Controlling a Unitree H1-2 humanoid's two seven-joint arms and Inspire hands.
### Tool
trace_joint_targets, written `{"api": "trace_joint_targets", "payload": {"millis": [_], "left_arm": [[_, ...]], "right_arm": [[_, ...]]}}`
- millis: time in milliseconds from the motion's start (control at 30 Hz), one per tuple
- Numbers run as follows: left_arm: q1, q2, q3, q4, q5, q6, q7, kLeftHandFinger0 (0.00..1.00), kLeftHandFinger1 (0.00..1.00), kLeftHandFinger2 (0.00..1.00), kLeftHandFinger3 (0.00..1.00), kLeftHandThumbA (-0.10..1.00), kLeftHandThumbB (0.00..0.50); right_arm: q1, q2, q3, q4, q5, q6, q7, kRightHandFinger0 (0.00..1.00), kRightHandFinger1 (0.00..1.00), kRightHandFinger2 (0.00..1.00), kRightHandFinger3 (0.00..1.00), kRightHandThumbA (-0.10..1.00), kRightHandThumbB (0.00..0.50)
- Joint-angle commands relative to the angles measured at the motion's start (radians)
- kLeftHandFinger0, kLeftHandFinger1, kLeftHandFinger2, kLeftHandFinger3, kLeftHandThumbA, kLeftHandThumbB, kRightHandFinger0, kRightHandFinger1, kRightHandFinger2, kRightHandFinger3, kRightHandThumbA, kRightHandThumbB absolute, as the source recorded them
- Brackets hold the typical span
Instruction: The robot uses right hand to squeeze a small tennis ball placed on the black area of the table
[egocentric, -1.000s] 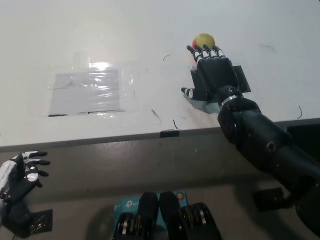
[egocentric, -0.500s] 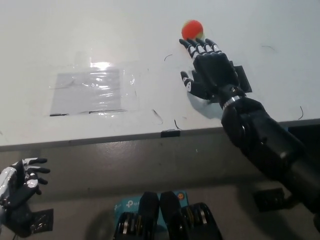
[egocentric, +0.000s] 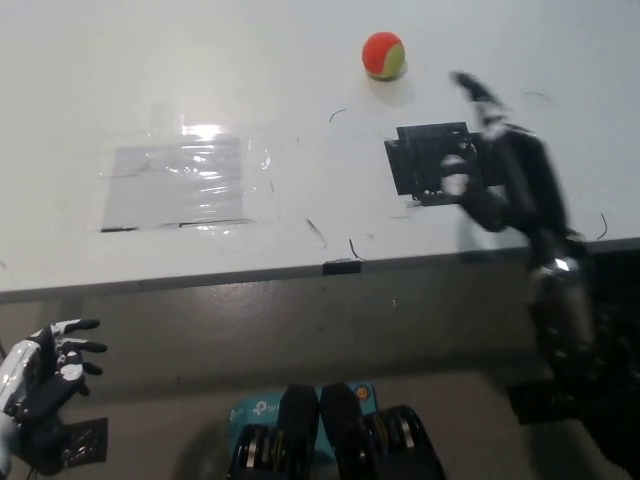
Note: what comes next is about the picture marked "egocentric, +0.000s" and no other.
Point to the orange yellow tennis ball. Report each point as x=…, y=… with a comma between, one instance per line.
x=382, y=56

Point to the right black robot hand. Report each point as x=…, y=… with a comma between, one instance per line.
x=520, y=190

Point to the small black tape strip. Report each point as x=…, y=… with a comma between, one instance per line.
x=342, y=267

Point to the teal router box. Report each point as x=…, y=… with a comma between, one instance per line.
x=257, y=409

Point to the black tape patch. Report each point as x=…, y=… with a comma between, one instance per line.
x=425, y=162

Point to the left black robot body block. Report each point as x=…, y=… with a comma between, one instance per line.
x=282, y=440

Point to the clear plastic tape film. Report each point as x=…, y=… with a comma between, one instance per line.
x=257, y=160

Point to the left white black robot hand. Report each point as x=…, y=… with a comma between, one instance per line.
x=45, y=390

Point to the clear plastic taped sheet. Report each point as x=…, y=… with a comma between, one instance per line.
x=175, y=187

